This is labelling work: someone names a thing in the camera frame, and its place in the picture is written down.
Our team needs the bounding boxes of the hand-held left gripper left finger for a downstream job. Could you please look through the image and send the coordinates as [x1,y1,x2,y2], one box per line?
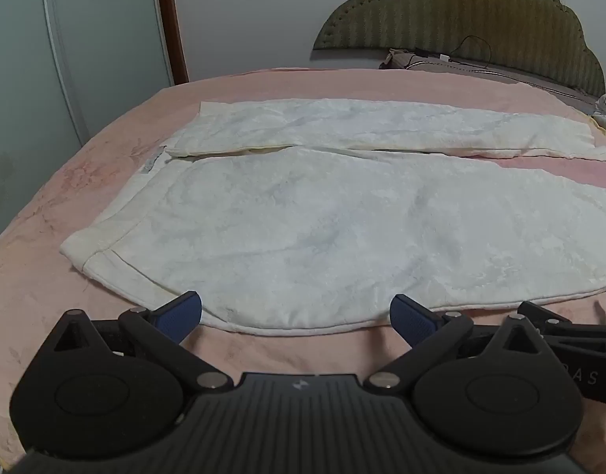
[36,290,235,397]

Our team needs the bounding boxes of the frosted glass wardrobe door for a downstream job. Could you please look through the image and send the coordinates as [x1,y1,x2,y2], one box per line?
[0,0,176,248]

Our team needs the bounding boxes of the brown wooden door frame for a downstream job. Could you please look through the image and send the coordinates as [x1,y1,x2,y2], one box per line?
[154,0,190,86]

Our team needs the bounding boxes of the brown pillow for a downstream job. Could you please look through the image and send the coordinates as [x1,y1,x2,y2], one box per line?
[379,48,604,115]

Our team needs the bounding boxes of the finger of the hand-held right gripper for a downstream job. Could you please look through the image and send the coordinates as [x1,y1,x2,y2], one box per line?
[517,300,606,344]

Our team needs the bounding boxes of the cream white pants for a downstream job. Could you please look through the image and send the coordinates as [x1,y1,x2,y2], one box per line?
[60,98,606,337]

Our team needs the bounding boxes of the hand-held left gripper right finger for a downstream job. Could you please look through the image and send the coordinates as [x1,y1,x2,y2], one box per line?
[364,293,561,397]

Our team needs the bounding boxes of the black charger cable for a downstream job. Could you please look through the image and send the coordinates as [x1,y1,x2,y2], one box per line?
[411,34,494,68]

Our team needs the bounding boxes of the olive green padded headboard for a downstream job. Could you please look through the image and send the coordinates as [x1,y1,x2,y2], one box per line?
[313,0,606,98]

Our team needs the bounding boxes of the pink floral blanket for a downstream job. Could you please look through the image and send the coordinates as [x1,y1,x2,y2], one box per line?
[0,66,606,470]

